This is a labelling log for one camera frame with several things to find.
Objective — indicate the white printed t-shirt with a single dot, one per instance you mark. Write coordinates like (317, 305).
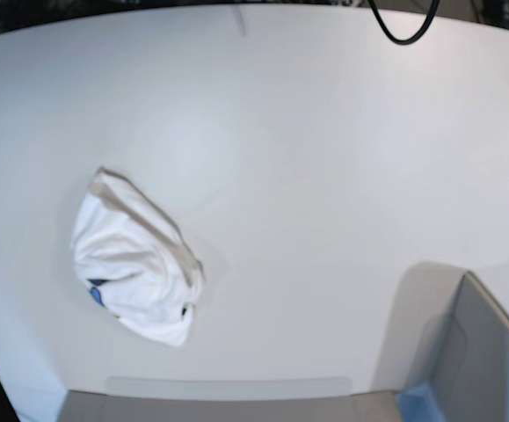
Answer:
(131, 257)

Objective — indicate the grey cardboard box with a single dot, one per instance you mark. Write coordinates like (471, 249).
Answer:
(445, 352)

